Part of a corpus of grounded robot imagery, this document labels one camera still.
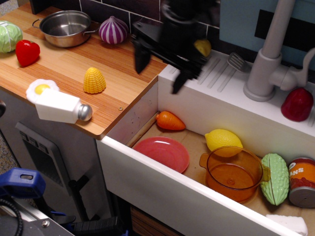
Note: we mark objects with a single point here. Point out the blue clamp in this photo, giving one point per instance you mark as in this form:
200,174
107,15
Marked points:
22,183

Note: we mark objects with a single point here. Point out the yellow toy potato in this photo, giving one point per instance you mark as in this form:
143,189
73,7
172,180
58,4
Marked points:
203,46

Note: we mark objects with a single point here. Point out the white salt shaker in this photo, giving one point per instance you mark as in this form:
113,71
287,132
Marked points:
57,106

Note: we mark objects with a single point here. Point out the toy fried egg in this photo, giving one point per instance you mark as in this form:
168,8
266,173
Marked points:
37,87

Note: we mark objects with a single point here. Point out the pink plastic plate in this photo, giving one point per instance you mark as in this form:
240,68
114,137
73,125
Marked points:
166,151

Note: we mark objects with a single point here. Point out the transparent orange plastic pot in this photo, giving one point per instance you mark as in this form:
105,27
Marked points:
234,172

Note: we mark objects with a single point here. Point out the grey toy spatula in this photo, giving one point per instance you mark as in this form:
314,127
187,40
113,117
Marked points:
238,63

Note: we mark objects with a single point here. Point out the white toy sink basin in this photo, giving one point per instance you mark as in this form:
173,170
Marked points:
215,100

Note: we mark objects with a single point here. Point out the purple striped toy onion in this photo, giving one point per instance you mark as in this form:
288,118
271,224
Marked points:
113,31

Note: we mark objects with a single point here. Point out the grey toy faucet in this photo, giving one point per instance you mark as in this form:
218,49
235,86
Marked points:
267,71

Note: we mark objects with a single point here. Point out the red toy beans can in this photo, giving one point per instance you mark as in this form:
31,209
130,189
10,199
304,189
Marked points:
302,182

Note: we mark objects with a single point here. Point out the green toy cabbage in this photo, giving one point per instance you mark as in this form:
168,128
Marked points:
10,35

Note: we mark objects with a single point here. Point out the yellow toy corn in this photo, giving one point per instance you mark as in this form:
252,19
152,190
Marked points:
94,81

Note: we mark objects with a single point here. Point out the grey toy oven door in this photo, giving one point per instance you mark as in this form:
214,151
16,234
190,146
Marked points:
46,157

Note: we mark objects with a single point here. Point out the stainless steel pot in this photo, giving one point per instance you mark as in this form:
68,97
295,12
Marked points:
68,28

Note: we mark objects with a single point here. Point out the yellow toy lemon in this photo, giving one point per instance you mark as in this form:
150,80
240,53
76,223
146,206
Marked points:
223,142

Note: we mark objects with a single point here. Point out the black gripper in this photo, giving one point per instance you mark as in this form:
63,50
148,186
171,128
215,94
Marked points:
173,42

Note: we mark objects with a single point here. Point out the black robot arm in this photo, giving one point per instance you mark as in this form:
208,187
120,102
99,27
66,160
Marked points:
185,10

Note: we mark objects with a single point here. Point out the red toy pepper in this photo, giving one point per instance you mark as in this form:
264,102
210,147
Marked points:
298,105

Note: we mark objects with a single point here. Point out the green toy bitter gourd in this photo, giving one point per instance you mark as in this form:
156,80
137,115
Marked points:
276,189

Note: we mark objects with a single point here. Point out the orange toy carrot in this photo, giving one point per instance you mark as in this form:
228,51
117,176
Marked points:
169,121

